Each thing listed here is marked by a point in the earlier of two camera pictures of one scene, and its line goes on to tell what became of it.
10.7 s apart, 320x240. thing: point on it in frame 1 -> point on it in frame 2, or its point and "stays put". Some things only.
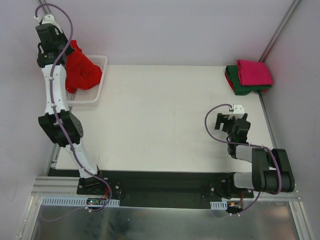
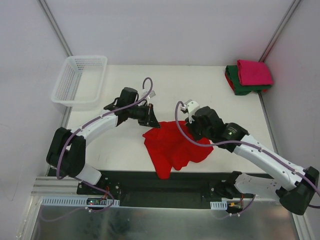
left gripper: x=69 y=50 -> x=148 y=114
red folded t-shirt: x=229 y=81 stays put
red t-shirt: x=82 y=73 -> x=168 y=151
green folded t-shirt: x=239 y=89 stays put
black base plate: x=163 y=188 stays put
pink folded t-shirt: x=253 y=73 stays put
